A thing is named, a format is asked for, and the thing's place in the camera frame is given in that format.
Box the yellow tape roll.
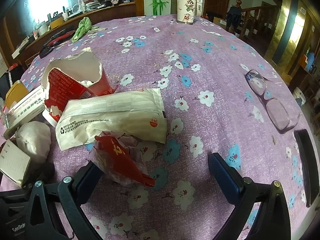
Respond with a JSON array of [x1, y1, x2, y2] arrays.
[[5, 80, 30, 108]]

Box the purple floral tablecloth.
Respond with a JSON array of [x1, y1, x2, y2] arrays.
[[0, 14, 315, 240]]

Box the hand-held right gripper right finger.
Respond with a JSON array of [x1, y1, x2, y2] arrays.
[[209, 152, 292, 240]]

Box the silver metal pot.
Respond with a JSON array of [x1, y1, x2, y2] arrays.
[[33, 21, 48, 37]]

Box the white bucket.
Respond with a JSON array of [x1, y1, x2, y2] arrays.
[[292, 87, 307, 106]]

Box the dark hanging jacket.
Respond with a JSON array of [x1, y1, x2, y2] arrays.
[[226, 0, 243, 34]]

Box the brown wooden counter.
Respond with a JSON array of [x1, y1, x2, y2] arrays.
[[2, 1, 137, 67]]

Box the torn red paper cup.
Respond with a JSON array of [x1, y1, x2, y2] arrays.
[[41, 47, 118, 128]]

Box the long white medicine box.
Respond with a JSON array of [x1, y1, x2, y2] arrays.
[[2, 85, 47, 131]]

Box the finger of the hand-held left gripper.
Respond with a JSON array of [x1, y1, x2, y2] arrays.
[[23, 163, 55, 188]]

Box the green cloth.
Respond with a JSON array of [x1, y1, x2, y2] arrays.
[[71, 17, 92, 43]]

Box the glossy golden panel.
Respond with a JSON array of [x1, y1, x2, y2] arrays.
[[265, 0, 313, 68]]

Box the red clear plastic wrapper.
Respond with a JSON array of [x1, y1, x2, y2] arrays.
[[90, 134, 156, 187]]

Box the white plastic bag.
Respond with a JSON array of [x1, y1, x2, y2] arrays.
[[15, 121, 52, 165]]

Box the white paper mailer bag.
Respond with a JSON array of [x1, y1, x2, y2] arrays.
[[55, 88, 168, 151]]

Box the small beige box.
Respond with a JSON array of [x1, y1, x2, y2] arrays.
[[0, 139, 32, 188]]

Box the red black tool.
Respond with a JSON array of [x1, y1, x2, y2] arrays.
[[39, 29, 77, 58]]

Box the clear purple eyeglasses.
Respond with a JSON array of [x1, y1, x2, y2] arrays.
[[245, 69, 302, 134]]

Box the blue container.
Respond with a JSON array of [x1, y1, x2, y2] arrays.
[[305, 52, 316, 72]]

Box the wooden stair railing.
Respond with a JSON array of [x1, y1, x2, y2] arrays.
[[241, 5, 278, 46]]

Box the white cartoon tumbler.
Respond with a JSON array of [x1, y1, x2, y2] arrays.
[[176, 0, 203, 26]]

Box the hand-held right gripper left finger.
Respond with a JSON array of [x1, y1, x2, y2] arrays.
[[25, 164, 105, 240]]

